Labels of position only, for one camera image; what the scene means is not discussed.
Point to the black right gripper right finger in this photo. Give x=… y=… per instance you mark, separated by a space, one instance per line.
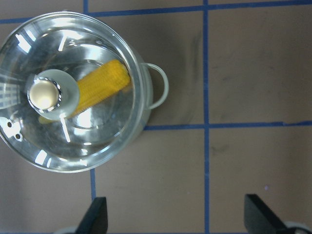
x=259 y=218

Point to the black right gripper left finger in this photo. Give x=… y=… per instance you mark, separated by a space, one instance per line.
x=95 y=220

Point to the yellow corn cob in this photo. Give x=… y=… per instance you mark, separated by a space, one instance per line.
x=100 y=84

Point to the glass pot lid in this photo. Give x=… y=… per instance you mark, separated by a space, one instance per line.
x=68 y=92

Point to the pale green cooking pot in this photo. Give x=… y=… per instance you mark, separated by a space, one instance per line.
x=151 y=97

